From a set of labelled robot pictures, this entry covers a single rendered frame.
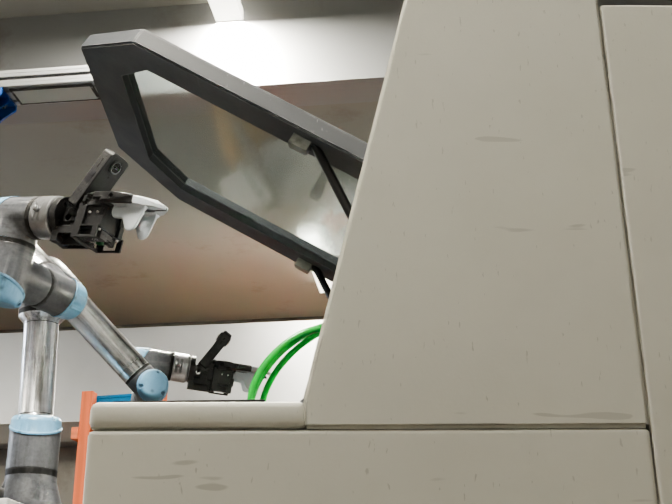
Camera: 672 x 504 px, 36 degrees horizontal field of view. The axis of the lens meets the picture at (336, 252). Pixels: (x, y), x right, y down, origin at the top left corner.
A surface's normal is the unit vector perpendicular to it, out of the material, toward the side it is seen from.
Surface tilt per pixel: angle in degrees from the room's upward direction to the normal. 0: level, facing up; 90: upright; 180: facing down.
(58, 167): 180
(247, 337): 90
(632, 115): 90
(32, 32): 90
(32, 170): 180
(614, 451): 90
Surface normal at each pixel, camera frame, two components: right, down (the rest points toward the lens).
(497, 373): 0.02, -0.37
